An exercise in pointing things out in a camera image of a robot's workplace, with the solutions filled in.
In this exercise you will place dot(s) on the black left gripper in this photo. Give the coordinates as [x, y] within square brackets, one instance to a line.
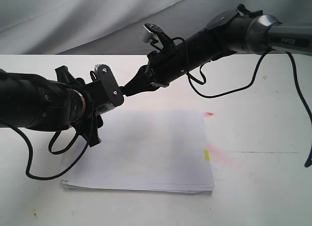
[70, 102]

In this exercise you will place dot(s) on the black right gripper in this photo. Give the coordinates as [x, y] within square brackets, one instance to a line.
[164, 67]

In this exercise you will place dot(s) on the white dotted spray paint can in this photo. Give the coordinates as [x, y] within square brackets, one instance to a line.
[101, 109]

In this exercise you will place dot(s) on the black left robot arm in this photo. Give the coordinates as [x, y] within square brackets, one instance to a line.
[31, 101]

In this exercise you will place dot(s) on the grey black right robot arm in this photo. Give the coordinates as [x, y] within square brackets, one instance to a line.
[231, 32]

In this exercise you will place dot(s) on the white paper stack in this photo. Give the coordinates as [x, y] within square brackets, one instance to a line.
[153, 150]

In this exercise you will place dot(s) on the grey backdrop cloth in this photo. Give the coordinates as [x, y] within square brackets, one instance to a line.
[110, 27]

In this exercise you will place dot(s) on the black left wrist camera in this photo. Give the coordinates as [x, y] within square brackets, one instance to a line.
[107, 90]

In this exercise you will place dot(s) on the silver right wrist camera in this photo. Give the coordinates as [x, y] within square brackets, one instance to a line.
[149, 32]

